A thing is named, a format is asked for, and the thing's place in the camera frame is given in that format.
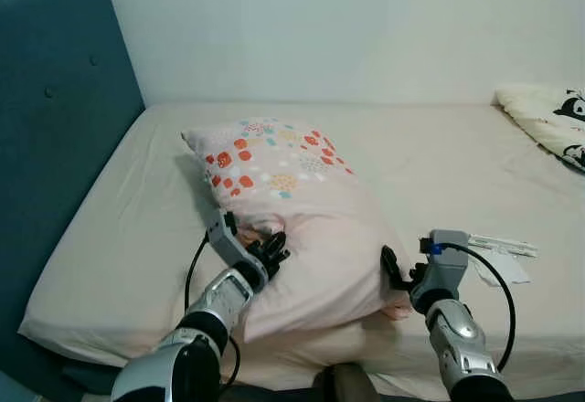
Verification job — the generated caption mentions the pink floral print pillow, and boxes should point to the pink floral print pillow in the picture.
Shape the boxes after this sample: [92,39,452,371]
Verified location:
[181,117,414,344]

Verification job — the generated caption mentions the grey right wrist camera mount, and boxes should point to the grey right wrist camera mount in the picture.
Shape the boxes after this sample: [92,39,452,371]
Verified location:
[420,229,470,295]

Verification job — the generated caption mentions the white tissue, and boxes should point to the white tissue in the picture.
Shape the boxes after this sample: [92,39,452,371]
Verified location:
[492,252,532,287]

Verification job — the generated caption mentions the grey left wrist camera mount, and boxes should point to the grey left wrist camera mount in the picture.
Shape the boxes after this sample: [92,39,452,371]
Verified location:
[205,208,268,284]

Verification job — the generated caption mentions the teal upholstered headboard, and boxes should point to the teal upholstered headboard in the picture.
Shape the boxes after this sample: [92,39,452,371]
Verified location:
[0,0,147,402]

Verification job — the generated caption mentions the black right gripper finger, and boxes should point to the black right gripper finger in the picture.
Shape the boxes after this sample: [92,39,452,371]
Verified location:
[380,245,405,290]

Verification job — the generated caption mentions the dark robot leg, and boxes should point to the dark robot leg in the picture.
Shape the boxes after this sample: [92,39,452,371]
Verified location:
[315,363,380,402]

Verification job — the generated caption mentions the cream quilt with cat print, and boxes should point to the cream quilt with cat print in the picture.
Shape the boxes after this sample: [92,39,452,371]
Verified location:
[494,84,585,173]

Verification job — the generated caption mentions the bed with cream sheet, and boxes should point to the bed with cream sheet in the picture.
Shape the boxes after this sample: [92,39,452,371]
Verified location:
[18,100,585,402]

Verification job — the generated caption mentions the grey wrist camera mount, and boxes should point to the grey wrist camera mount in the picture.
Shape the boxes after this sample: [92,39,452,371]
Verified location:
[205,208,268,284]
[420,229,470,295]

